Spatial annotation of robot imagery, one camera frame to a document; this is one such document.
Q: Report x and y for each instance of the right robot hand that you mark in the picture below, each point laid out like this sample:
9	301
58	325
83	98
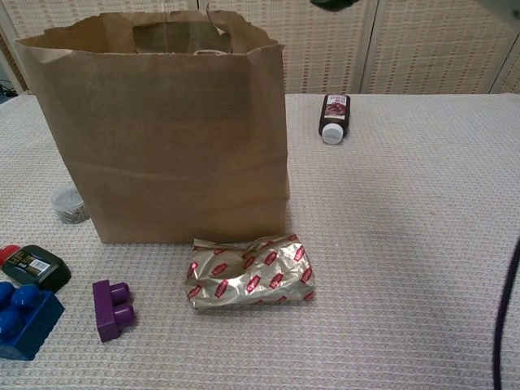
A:
333	4

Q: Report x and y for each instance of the gold red foil wrapper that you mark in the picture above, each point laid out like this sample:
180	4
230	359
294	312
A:
243	276

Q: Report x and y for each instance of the dark purple juice bottle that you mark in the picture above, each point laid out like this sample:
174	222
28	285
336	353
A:
334	111

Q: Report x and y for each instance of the brown paper bag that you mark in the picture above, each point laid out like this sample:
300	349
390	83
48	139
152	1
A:
162	142

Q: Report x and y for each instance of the black bottle red cap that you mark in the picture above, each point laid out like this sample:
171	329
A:
36	268

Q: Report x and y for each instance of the white woven tablecloth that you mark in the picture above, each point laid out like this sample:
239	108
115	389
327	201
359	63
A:
162	284

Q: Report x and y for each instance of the clear container of clips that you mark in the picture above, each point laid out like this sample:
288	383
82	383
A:
67	205

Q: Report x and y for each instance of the purple toy building block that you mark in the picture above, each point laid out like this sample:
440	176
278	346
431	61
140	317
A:
106	308

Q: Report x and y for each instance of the blue toy building block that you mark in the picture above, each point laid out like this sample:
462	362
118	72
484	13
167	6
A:
32	325

